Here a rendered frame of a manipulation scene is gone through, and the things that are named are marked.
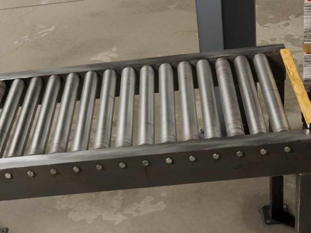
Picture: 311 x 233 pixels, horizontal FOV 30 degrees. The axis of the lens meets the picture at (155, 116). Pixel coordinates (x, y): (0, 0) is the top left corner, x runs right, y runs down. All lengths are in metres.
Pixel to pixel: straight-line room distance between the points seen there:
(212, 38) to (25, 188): 1.21
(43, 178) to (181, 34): 2.42
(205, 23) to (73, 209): 1.02
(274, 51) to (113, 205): 1.07
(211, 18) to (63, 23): 2.03
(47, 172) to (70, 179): 0.07
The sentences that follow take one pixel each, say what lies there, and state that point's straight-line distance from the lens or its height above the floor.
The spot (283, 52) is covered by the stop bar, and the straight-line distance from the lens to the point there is 1.98.
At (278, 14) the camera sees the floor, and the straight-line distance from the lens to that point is 4.13.
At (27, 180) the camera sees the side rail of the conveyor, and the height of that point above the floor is 0.75.
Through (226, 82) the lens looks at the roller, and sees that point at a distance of 1.86.
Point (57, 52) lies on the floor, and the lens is 3.99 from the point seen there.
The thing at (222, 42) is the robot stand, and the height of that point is 0.60.
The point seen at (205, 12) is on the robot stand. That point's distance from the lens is 2.55.
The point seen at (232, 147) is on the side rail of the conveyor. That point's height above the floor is 0.80.
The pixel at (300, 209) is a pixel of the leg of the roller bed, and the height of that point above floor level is 0.54.
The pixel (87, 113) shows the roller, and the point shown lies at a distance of 1.82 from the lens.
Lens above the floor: 1.79
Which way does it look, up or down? 35 degrees down
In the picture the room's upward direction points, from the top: 8 degrees counter-clockwise
